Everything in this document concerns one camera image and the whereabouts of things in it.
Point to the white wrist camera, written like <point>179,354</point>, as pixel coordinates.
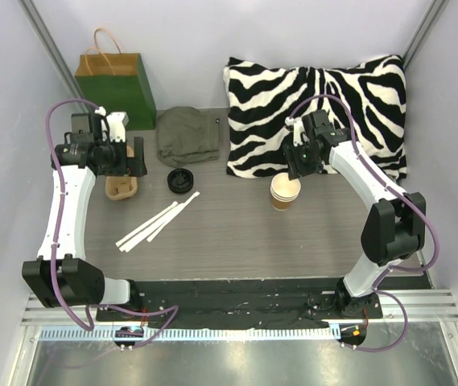
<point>295,125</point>
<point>113,125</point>

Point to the white paper straw lower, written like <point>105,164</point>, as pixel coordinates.
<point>140,236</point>

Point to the zebra print pillow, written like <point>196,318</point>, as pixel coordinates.
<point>370,96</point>

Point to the olive green folded cloth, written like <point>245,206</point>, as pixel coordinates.
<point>185,135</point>

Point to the black plastic cup lid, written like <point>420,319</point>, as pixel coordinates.
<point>180,181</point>

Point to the brown pulp cup carrier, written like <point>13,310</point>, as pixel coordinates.
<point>121,186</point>

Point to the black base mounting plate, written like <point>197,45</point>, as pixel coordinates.
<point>236,301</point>

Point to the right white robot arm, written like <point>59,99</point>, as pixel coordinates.
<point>394,228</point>

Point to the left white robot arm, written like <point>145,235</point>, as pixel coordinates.
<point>95,146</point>

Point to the green paper gift bag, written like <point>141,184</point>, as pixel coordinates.
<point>118,82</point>

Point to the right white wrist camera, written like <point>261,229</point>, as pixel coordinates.
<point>295,125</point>

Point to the brown paper cups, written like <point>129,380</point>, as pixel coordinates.
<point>283,191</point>

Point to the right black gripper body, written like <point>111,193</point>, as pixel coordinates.
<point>294,163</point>

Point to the aluminium front rail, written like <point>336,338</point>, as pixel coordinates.
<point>412,306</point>

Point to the white paper straw upper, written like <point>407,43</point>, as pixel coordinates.
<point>161,224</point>

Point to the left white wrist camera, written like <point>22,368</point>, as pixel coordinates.
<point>113,125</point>

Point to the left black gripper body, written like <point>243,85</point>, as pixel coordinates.
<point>137,157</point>

